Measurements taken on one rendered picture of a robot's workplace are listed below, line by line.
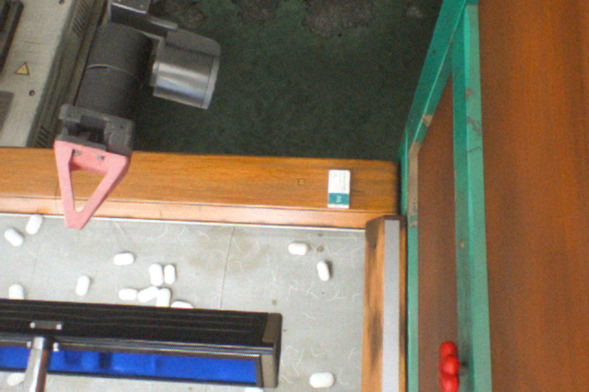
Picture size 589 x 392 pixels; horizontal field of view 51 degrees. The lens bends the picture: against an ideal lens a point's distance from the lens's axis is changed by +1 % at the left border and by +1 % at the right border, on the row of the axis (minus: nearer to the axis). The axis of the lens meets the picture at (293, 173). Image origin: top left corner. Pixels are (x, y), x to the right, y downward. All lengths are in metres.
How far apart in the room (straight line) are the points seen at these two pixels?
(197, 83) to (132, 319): 0.26
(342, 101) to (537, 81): 1.54
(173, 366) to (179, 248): 0.40
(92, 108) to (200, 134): 1.33
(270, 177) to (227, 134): 0.88
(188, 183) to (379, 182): 0.33
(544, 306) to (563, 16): 0.16
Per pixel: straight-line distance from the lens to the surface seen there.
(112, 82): 0.62
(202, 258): 1.05
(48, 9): 1.68
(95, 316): 0.72
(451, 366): 0.49
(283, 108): 1.92
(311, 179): 1.03
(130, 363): 0.70
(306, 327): 1.01
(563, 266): 0.35
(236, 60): 2.01
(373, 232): 0.94
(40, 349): 0.69
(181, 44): 0.65
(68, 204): 0.60
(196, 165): 1.06
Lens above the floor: 1.75
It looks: 72 degrees down
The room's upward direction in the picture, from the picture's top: 11 degrees counter-clockwise
